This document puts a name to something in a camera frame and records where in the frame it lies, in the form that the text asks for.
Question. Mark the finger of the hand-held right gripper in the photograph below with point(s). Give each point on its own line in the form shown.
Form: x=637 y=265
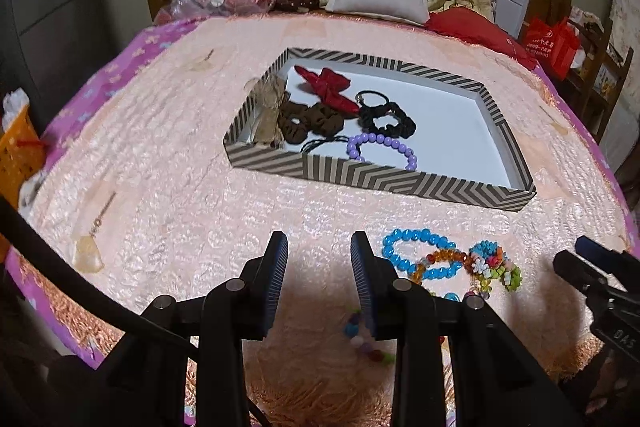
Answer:
x=580 y=269
x=595 y=249

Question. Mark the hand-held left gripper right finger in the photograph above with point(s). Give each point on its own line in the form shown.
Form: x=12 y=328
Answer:
x=362 y=277

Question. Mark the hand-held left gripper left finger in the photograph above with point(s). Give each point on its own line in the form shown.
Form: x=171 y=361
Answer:
x=275 y=277

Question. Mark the striped cardboard box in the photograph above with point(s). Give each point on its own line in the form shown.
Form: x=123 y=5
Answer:
x=350 y=172

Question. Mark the brown scrunchie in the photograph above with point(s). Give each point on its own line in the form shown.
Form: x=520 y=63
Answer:
x=287 y=122

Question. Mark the black scrunchie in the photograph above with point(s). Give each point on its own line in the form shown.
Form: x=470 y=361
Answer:
x=370 y=114

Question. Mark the beige bow hair clip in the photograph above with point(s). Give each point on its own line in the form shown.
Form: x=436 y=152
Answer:
x=267 y=107

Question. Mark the person's right hand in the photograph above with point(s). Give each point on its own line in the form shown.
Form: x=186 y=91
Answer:
x=600 y=389

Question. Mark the wooden shelf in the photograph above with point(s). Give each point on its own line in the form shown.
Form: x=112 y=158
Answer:
x=612 y=97

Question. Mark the colourful printed box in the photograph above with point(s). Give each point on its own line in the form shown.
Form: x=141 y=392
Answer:
x=607 y=79

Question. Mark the pink quilted bedspread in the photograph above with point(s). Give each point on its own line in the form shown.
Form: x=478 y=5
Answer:
x=175 y=132

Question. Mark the red shopping bag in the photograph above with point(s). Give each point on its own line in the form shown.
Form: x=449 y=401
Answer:
x=550 y=47

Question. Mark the red pillow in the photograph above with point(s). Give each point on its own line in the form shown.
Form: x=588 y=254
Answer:
x=475 y=27

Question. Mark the orange plastic basket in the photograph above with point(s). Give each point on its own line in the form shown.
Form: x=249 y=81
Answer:
x=20 y=152

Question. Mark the white tissue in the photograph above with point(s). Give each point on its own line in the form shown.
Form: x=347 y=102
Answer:
x=14 y=107

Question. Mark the grey wardrobe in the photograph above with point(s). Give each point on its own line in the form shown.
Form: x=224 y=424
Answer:
x=60 y=7

